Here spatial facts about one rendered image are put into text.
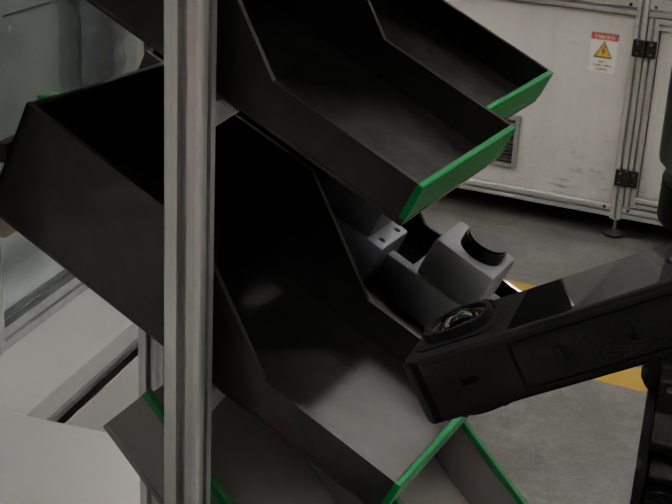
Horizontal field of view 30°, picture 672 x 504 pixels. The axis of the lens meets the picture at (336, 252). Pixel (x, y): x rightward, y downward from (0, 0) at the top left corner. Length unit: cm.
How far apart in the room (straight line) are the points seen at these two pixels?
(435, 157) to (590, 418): 273
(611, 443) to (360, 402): 256
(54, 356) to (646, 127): 329
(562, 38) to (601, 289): 420
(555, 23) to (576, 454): 191
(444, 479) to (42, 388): 66
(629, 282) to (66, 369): 118
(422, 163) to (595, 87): 397
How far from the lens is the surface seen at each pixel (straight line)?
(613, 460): 319
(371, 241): 83
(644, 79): 454
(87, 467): 134
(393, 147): 65
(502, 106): 76
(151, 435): 73
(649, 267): 43
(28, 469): 135
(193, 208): 61
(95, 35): 170
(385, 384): 74
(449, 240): 81
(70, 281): 172
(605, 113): 462
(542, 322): 41
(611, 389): 354
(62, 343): 161
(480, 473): 97
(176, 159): 61
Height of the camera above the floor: 155
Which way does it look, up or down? 21 degrees down
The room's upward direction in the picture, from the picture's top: 3 degrees clockwise
